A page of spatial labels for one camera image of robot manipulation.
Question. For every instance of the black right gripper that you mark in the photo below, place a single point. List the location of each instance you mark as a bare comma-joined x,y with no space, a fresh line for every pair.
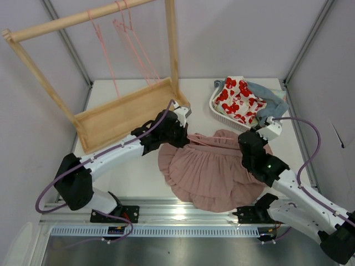
248,144

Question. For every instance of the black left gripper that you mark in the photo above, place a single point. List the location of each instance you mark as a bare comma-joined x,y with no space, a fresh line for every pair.
180,136

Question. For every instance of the pink pleated skirt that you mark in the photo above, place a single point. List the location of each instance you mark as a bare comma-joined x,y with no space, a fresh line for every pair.
212,180

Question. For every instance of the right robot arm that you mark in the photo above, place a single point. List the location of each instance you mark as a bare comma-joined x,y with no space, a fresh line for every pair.
329,225

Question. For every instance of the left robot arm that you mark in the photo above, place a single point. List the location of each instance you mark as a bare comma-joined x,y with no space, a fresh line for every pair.
76,175

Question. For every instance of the white laundry basket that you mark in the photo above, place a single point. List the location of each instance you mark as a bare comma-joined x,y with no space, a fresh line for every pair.
229,121

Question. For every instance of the blue denim garment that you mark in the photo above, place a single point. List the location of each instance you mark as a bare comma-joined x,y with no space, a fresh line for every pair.
246,102

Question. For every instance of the red floral white garment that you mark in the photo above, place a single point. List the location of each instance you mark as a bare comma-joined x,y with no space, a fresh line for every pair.
235,100

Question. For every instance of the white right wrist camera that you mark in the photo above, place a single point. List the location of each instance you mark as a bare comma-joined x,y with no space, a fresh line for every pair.
271,129

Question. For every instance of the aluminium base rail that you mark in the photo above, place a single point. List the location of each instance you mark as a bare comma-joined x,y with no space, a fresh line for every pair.
152,212

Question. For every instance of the white slotted cable duct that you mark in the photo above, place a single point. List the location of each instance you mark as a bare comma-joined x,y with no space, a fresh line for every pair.
153,231

